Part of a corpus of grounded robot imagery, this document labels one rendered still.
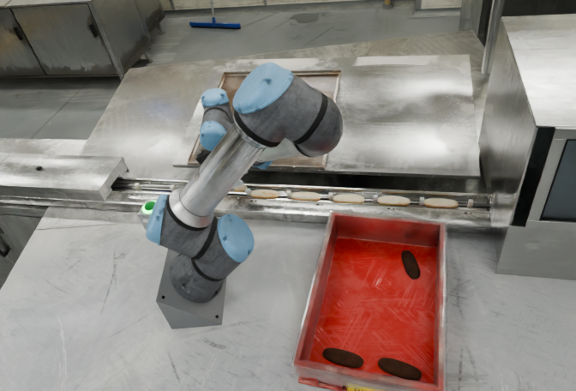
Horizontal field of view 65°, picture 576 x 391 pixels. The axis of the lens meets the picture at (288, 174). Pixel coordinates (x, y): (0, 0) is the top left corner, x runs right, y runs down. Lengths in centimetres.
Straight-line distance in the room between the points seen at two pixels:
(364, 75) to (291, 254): 82
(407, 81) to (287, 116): 100
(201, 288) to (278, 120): 54
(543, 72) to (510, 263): 48
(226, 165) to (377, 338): 57
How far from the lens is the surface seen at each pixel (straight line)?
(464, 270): 134
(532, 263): 133
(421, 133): 162
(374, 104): 172
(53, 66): 458
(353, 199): 145
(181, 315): 125
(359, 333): 121
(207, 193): 100
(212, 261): 114
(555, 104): 110
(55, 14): 426
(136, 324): 137
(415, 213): 141
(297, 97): 86
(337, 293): 127
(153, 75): 250
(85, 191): 171
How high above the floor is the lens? 188
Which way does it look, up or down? 41 degrees down
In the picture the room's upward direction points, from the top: 10 degrees counter-clockwise
